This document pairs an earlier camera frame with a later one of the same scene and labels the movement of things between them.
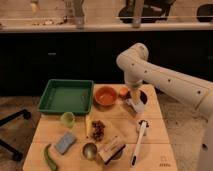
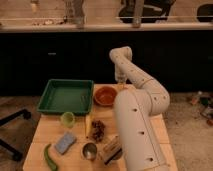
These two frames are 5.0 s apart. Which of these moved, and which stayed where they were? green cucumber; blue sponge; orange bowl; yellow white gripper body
Moved: yellow white gripper body
Stayed: green cucumber; orange bowl; blue sponge
